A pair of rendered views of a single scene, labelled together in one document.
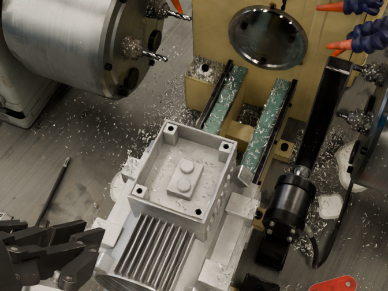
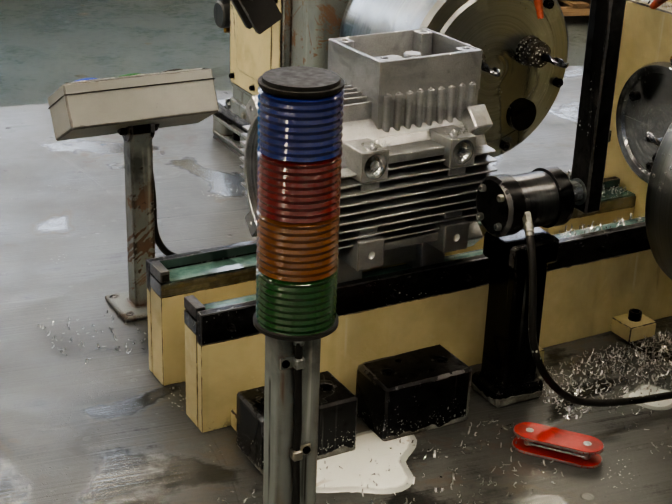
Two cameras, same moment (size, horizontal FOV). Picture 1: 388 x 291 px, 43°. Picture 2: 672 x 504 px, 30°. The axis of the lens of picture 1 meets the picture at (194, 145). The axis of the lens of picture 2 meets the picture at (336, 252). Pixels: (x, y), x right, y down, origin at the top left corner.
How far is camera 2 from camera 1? 1.02 m
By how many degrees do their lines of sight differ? 43
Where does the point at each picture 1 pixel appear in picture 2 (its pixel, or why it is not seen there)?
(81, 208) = not seen: hidden behind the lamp
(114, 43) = (445, 30)
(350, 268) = (614, 451)
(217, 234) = (401, 140)
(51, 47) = (378, 24)
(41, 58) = not seen: hidden behind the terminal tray
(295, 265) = (529, 414)
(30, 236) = not seen: outside the picture
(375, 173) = (659, 187)
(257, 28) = (650, 100)
